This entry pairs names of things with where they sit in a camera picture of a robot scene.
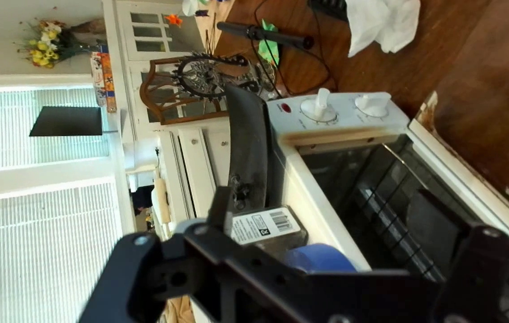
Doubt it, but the white cabinet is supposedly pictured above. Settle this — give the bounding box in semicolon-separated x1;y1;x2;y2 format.
102;0;229;232

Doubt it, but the white crumpled napkin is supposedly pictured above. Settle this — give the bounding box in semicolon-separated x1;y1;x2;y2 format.
346;0;421;58

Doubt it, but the ornate dark clock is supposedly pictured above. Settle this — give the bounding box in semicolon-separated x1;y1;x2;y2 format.
140;54;260;126

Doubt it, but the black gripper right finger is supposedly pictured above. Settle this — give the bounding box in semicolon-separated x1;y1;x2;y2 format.
405;190;509;323

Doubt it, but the wooden dining table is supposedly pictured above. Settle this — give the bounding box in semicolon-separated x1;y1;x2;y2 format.
226;0;509;194

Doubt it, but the yellow flower vase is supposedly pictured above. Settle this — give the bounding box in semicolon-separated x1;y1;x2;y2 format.
18;18;106;68

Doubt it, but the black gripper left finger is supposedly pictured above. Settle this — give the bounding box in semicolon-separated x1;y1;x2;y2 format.
79;224;249;323

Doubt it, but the black power cable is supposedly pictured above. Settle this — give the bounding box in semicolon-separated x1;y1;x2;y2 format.
247;0;340;97

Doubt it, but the black monitor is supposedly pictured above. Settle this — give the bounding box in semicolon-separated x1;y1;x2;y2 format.
30;106;102;137

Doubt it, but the blue tape roll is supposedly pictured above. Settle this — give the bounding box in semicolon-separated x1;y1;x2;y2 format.
285;244;355;273

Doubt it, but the white toaster oven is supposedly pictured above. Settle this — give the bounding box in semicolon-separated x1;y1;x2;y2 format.
267;93;509;280

